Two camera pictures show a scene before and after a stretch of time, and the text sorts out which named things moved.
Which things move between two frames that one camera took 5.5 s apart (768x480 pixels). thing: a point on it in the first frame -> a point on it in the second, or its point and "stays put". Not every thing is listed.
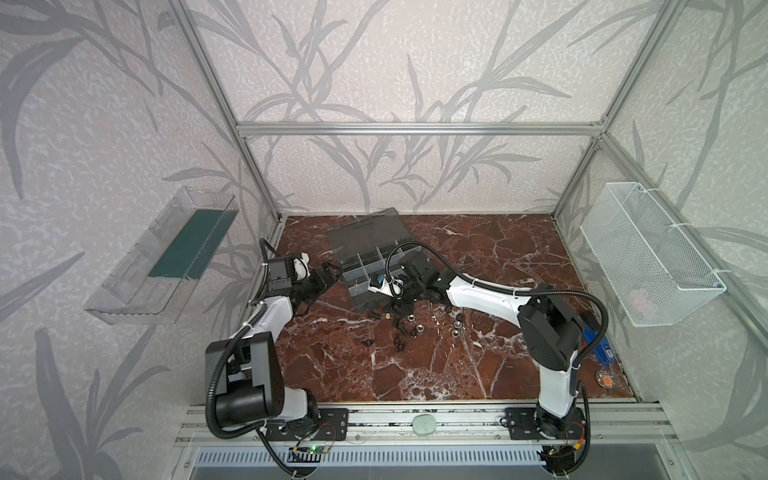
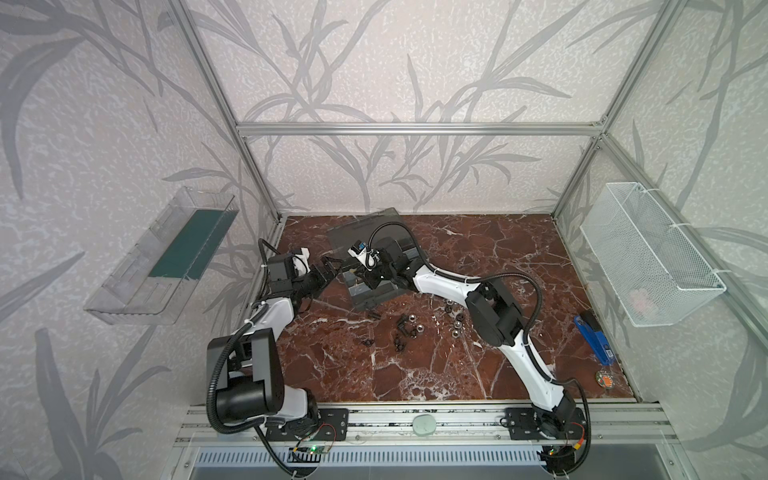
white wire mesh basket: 655,274 stays put
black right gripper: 405,287 -> 372,275
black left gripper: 321,279 stays put
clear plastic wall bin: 155,278 stays put
